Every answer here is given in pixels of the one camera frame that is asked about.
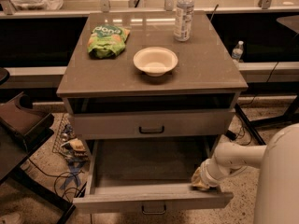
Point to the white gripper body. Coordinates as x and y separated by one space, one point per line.
205 171

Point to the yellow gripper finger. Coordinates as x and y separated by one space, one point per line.
197 181

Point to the grey drawer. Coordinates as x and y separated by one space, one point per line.
147 175
152 124

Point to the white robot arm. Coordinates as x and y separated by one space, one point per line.
277 198

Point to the black table leg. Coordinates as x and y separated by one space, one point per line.
254 134

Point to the small water bottle on ledge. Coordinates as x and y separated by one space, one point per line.
238 51

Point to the white paper bowl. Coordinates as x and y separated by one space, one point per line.
155 61

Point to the clear water bottle on cabinet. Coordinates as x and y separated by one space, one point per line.
183 19

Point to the green chip bag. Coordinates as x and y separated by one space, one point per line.
107 41

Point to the dark brown chair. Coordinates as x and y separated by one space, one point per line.
26 125

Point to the white shoe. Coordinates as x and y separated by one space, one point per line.
12 218

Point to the wire basket with clutter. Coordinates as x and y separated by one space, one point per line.
66 143

